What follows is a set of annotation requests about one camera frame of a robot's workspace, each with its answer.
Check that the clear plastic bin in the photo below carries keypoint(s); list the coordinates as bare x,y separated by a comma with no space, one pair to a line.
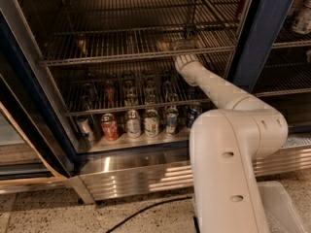
281,214

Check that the blue silver energy can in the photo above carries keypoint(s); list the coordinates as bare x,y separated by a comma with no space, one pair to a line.
171,115

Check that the white green soda can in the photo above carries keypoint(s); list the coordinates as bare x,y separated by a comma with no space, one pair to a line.
133,124

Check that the blue silver redbull can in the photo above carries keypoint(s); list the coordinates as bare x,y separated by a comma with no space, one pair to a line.
189,40

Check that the blue pepsi can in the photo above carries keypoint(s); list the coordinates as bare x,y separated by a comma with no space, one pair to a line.
193,112

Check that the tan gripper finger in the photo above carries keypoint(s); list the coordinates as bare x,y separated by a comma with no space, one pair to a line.
163,45

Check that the upper wire fridge shelf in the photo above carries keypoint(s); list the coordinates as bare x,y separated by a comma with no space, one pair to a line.
85,43

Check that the silver can far left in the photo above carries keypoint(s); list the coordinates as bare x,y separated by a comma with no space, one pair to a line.
84,126

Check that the middle wire fridge shelf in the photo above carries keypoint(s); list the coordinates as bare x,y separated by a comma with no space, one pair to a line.
119,91

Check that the red cola can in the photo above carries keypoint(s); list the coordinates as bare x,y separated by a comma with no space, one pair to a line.
109,127

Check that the open glass fridge door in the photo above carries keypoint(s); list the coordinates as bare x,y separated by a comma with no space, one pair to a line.
31,156

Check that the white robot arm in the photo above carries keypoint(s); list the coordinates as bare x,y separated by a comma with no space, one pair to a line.
223,143

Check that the white can right compartment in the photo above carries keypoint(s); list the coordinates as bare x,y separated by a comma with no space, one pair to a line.
302,21

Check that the wire fridge shelf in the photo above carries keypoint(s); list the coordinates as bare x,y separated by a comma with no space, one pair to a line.
85,43
119,91

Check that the steel fridge base grille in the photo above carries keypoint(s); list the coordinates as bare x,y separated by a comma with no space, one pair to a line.
134,172

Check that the dark blue fridge pillar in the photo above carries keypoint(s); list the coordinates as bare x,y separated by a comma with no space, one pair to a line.
261,28

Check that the right compartment wire shelf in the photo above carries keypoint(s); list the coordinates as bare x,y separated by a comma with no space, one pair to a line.
287,68

